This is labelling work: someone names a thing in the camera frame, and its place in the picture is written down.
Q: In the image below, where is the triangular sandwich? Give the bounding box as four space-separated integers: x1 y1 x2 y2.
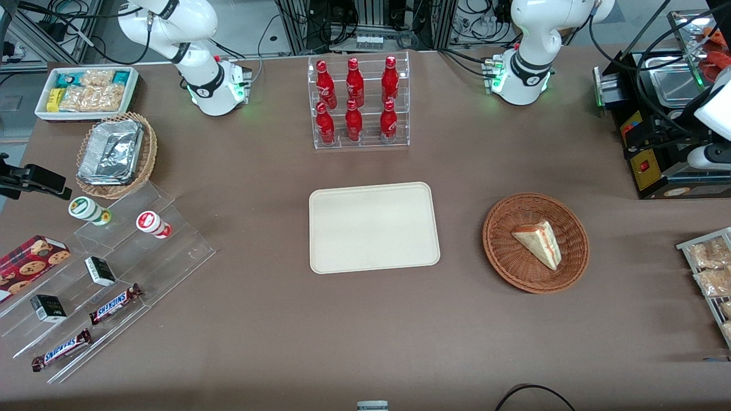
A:
511 221 563 271

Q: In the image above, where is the tray of wrapped pastries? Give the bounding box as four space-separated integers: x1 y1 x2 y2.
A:
676 227 731 350

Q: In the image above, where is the brown wicker basket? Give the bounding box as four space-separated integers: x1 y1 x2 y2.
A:
483 193 590 295

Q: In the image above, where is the beige plastic tray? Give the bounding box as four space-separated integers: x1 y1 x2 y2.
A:
309 182 441 275

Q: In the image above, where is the light wicker basket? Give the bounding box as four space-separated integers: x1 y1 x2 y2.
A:
75 111 158 200

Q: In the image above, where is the black hot food warmer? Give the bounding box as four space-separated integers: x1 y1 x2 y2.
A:
593 9 731 200

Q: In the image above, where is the steel warmer pan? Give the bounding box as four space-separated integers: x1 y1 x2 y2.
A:
646 66 704 108

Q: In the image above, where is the orange sausage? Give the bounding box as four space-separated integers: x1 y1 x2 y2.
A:
699 27 731 82

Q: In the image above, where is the clear cracker bag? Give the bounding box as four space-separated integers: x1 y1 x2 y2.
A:
687 236 731 270
693 267 731 298

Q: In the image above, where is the red cola bottle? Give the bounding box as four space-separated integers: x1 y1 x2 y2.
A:
345 99 364 143
380 100 399 144
316 102 336 146
316 60 338 110
346 57 366 108
381 55 400 103

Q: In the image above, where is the clear acrylic bottle rack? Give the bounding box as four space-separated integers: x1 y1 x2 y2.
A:
307 51 411 150

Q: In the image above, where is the clear acrylic stepped stand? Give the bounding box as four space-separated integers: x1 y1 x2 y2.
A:
0 179 217 385

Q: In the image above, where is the red lid yoghurt cup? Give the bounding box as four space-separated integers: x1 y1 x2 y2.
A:
135 211 172 239

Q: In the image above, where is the aluminium foil container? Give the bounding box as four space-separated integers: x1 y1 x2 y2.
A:
78 119 144 186

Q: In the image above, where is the snickers bar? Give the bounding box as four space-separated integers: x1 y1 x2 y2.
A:
89 283 144 326
31 328 93 373

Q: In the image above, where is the clear peanut snack bag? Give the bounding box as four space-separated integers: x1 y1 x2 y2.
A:
80 69 116 87
59 84 125 113

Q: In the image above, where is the small black box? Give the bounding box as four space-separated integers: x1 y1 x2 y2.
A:
30 294 68 324
84 256 117 287

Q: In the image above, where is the green lid yoghurt cup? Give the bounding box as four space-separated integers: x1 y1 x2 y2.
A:
68 196 113 227

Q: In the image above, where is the white snack bin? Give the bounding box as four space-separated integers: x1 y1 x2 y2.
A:
34 66 140 123

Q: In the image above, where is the red cookie box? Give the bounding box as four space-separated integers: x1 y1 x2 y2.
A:
0 235 71 304

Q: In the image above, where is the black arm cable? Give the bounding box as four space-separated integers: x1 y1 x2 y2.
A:
588 11 710 135

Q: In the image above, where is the black cable loop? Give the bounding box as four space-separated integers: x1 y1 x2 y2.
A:
494 384 577 411

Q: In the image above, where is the aluminium frame rack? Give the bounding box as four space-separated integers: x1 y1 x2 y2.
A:
276 0 457 55

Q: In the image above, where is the black camera clamp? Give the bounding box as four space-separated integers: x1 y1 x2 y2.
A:
0 152 73 201

